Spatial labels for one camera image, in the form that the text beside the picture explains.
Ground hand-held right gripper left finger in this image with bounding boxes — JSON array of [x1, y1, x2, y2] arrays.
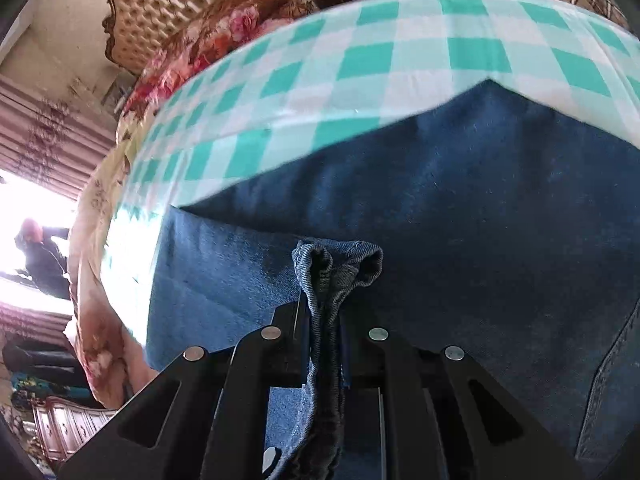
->
[[60, 305, 310, 480]]

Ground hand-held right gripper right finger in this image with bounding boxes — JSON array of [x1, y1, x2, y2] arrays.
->
[[344, 305, 587, 480]]

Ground blue denim pants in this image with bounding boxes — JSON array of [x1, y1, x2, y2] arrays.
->
[[145, 79, 640, 480]]

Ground wooden dresser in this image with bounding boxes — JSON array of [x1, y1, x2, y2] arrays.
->
[[31, 395, 118, 466]]

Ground yellow floral bedsheet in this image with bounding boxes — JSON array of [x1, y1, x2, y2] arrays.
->
[[64, 110, 166, 411]]

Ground green checkered tablecloth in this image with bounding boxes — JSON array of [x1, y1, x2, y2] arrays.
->
[[102, 0, 640, 286]]

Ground tufted leather bed headboard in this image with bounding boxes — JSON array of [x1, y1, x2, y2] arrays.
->
[[102, 0, 238, 76]]

